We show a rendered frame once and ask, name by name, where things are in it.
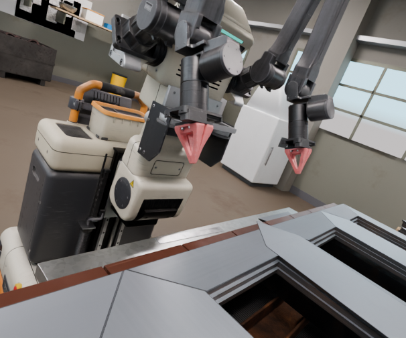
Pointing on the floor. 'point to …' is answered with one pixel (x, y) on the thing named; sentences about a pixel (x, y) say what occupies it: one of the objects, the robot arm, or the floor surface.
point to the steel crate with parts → (15, 55)
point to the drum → (118, 79)
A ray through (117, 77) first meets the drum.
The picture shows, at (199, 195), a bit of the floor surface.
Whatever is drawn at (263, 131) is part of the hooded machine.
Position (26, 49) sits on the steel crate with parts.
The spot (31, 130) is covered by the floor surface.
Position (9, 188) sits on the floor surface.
